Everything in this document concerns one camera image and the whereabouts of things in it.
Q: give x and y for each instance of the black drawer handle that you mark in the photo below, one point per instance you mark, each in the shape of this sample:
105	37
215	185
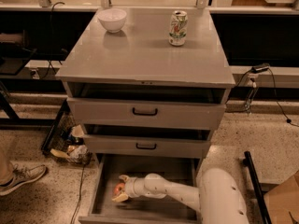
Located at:
146	147
150	113

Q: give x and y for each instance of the wire basket with trash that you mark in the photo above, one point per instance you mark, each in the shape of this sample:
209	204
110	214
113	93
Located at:
64	142

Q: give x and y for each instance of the grey open bottom drawer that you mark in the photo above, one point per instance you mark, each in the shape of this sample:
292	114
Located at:
140	210

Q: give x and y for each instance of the grey sneaker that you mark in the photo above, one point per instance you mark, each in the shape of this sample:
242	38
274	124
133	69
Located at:
22	177

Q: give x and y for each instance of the black power adapter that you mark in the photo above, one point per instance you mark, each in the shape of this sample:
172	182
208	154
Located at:
260	68

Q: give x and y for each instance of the red apple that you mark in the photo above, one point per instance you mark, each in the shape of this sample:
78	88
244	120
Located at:
118	188

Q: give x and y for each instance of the black middle drawer handle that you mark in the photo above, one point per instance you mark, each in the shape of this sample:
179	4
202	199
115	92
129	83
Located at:
146	147

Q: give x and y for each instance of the white bowl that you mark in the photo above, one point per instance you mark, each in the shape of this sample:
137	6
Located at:
112	19

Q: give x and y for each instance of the green white soda can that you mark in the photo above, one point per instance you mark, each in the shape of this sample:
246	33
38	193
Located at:
178	28

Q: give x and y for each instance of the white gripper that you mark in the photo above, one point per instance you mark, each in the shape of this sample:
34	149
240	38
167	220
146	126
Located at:
135	186

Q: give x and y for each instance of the grey drawer cabinet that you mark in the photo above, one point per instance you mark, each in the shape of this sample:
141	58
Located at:
139	64

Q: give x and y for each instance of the black metal bar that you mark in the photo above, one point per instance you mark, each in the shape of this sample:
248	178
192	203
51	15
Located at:
248	161

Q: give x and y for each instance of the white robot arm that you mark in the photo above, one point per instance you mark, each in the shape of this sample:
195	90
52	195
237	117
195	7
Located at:
217	198

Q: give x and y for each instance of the grey middle drawer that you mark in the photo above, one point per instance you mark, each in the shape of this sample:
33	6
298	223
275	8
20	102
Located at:
124	145

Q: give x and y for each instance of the cardboard box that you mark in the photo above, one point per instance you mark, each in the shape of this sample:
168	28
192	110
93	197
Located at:
282	202

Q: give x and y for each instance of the black top drawer handle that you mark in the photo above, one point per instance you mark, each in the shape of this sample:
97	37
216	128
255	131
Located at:
150	113

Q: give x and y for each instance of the grey top drawer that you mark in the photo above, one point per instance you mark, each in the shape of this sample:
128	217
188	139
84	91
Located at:
170	115

